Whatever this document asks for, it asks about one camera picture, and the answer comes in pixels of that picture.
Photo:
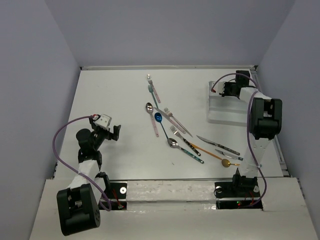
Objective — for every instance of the small silver knife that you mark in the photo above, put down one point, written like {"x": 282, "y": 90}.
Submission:
{"x": 228, "y": 155}

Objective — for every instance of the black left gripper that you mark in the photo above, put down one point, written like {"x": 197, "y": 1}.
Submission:
{"x": 108, "y": 135}

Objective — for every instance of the silver fork black speckled handle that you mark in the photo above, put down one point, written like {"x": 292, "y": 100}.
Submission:
{"x": 176, "y": 132}

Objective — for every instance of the teal fork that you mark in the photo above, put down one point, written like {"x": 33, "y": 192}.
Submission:
{"x": 152, "y": 93}

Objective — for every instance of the silver spoon teal speckled handle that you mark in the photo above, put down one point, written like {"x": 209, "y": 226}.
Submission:
{"x": 174, "y": 144}

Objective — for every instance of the gold spoon orange handle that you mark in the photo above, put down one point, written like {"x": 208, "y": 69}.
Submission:
{"x": 205, "y": 151}

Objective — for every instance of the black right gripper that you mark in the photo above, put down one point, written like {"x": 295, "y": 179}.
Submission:
{"x": 225, "y": 93}

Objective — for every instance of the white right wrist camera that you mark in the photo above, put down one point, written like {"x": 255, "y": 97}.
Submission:
{"x": 218, "y": 87}

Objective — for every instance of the silver fork pink handle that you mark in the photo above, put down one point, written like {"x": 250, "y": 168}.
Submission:
{"x": 149, "y": 79}

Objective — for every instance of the silver knife pink handle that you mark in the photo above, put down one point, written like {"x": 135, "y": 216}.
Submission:
{"x": 170, "y": 120}

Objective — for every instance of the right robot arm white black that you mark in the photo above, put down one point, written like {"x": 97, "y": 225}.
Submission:
{"x": 263, "y": 123}

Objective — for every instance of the white compartment tray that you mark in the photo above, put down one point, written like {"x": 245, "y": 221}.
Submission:
{"x": 227, "y": 110}

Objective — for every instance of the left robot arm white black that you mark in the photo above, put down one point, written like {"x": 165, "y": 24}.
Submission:
{"x": 79, "y": 204}

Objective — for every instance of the silver fork slim handle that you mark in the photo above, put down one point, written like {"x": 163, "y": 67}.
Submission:
{"x": 166, "y": 110}

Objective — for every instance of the gold utensil teal handle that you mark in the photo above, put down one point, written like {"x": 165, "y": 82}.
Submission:
{"x": 226, "y": 163}

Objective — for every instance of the silver spoon pink handle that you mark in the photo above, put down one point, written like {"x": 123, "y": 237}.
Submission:
{"x": 149, "y": 109}

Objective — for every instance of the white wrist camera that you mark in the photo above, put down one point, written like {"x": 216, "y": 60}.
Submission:
{"x": 218, "y": 87}
{"x": 103, "y": 121}

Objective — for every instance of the knife black speckled handle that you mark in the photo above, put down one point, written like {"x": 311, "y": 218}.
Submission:
{"x": 219, "y": 145}

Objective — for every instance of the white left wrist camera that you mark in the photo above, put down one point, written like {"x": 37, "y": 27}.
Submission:
{"x": 103, "y": 121}

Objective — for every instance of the blue spoon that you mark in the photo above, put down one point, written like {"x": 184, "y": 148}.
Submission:
{"x": 158, "y": 118}

